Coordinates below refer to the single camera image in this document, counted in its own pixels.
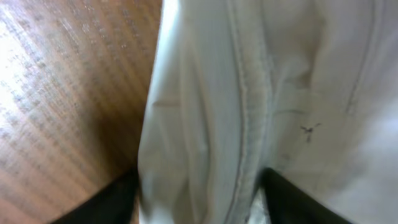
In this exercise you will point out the khaki folded shorts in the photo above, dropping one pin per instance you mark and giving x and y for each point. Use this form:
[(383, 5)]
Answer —
[(307, 88)]

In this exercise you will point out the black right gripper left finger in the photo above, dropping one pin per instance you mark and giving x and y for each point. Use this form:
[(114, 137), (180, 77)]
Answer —
[(115, 204)]

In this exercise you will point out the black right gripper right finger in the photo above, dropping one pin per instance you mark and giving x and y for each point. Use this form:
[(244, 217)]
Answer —
[(287, 204)]

